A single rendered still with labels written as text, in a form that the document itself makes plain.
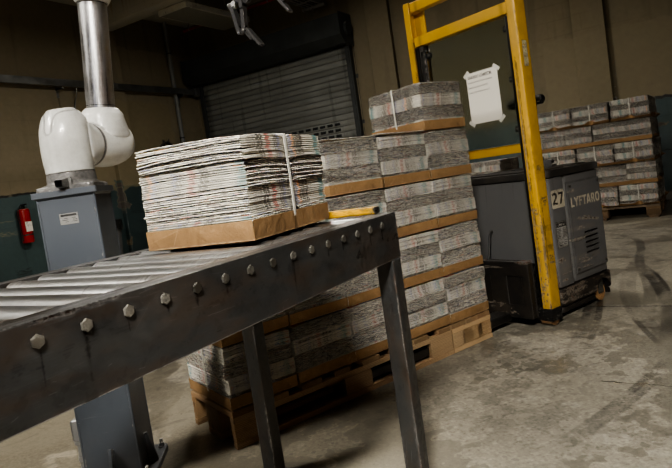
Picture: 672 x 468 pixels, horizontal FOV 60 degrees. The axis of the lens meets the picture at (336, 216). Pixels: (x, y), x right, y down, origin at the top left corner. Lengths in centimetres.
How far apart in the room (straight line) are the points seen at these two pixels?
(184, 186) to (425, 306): 163
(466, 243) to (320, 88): 742
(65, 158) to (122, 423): 90
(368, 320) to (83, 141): 130
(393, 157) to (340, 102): 729
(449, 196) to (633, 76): 601
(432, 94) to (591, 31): 595
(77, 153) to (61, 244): 30
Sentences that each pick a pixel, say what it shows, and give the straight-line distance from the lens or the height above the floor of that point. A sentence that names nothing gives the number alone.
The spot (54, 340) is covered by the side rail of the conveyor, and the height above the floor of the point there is 77.
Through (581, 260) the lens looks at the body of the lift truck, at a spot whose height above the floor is 27.
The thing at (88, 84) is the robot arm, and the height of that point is 137.
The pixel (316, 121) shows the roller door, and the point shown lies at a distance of 1008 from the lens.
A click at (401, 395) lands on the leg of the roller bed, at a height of 32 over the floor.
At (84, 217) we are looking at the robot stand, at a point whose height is 90.
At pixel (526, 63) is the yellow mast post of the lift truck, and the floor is 133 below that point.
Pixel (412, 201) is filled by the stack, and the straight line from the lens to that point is 264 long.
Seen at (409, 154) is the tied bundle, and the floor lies 96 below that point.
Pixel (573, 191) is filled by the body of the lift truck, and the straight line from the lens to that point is 338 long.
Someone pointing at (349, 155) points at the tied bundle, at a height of 99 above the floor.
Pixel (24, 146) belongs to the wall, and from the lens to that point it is 945.
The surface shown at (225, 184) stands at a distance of 124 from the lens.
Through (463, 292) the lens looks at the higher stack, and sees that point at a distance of 289.
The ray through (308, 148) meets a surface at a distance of 147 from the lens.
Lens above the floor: 91
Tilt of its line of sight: 4 degrees down
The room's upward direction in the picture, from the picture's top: 8 degrees counter-clockwise
